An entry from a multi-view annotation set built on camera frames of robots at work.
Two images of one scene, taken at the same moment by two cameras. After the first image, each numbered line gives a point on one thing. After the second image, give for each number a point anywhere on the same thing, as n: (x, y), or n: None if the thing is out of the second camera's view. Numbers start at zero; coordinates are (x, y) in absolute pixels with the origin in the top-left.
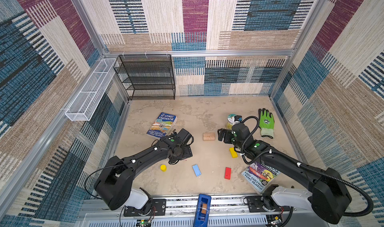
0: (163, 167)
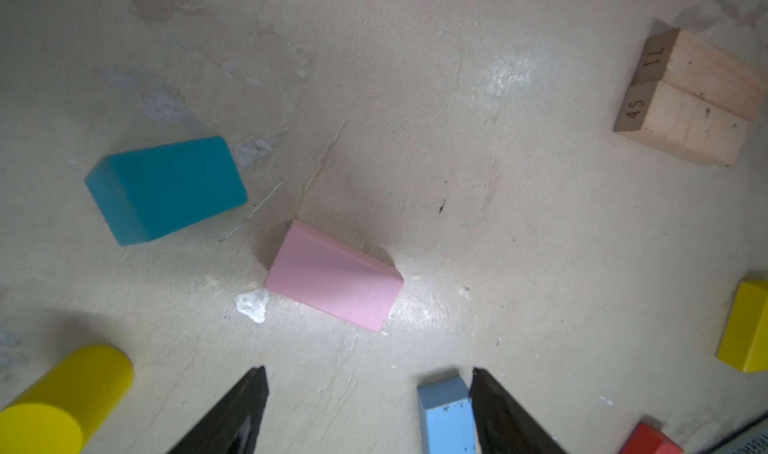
0: (57, 412)
